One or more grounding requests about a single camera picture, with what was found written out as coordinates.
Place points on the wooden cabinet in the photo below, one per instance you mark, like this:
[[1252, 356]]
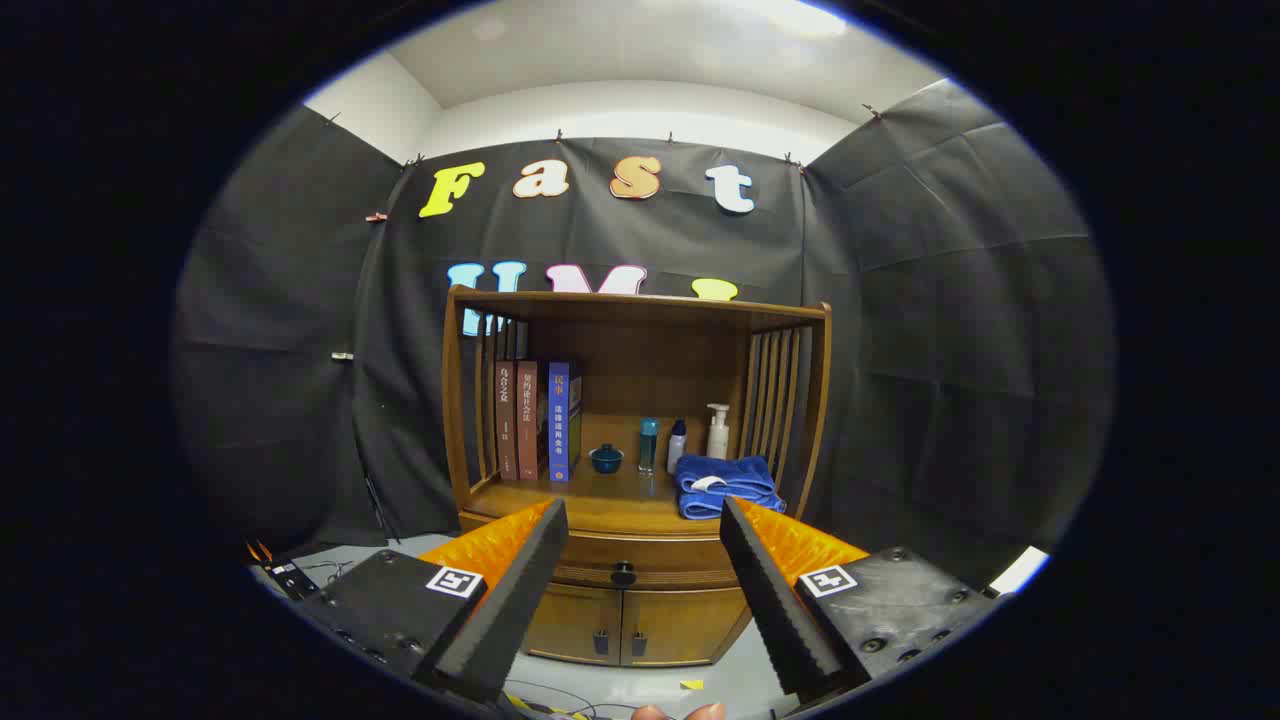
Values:
[[640, 360]]

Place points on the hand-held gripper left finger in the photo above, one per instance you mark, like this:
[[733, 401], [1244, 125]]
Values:
[[505, 610]]

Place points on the reddish brown book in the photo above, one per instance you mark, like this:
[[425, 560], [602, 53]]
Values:
[[528, 420]]

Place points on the black power strip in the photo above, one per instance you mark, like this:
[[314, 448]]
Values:
[[288, 578]]

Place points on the white pump bottle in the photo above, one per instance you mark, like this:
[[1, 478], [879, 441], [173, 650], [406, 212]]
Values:
[[717, 438]]

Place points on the blue folded towel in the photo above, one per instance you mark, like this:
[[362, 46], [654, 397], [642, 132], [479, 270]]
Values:
[[730, 495]]

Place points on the wooden countertop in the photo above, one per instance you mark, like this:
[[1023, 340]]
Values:
[[610, 500]]

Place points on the blue book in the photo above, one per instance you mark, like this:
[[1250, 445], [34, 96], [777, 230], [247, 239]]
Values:
[[559, 420]]

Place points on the teal glass bottle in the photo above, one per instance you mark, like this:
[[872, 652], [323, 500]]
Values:
[[649, 445]]

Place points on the dark brown book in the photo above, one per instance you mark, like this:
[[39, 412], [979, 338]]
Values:
[[506, 420]]

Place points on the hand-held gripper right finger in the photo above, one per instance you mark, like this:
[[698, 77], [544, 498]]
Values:
[[775, 610]]

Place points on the blue lidded teacup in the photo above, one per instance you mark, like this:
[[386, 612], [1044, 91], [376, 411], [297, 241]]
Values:
[[606, 460]]

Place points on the white bottle with blue cap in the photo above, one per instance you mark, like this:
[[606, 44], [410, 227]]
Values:
[[677, 450]]

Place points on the wooden drawer with black knob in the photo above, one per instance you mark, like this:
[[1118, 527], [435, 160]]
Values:
[[650, 552]]

